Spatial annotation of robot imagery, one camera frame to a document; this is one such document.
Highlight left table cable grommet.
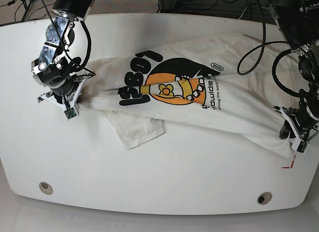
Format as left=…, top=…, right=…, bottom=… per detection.
left=39, top=182, right=53, bottom=195

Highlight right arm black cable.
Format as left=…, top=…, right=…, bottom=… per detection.
left=37, top=0, right=96, bottom=78

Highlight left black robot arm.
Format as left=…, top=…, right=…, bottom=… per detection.
left=269, top=0, right=319, bottom=153

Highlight black tripod legs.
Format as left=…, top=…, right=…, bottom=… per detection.
left=0, top=0, right=48, bottom=24

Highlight white T-shirt black print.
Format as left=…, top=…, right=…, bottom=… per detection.
left=79, top=34, right=298, bottom=158

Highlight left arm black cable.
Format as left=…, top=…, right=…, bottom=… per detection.
left=236, top=0, right=300, bottom=98

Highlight right table cable grommet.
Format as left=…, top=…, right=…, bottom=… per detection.
left=257, top=192, right=272, bottom=205

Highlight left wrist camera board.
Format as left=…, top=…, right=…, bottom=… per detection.
left=291, top=138, right=310, bottom=154

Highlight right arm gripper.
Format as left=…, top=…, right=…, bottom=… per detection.
left=37, top=73, right=95, bottom=110

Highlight red tape rectangle marking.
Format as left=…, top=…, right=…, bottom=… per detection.
left=281, top=154, right=296, bottom=169

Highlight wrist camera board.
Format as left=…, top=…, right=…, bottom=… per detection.
left=64, top=107, right=78, bottom=121
left=291, top=138, right=310, bottom=154

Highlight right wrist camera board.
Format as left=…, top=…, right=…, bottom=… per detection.
left=64, top=107, right=78, bottom=121

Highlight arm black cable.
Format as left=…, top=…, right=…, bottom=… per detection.
left=236, top=0, right=300, bottom=98
left=37, top=0, right=96, bottom=78

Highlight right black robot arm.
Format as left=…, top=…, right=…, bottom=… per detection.
left=31, top=0, right=95, bottom=119

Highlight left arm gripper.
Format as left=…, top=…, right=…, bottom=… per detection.
left=274, top=105, right=319, bottom=146

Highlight table cable grommet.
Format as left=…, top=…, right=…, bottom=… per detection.
left=257, top=192, right=272, bottom=205
left=39, top=182, right=53, bottom=195

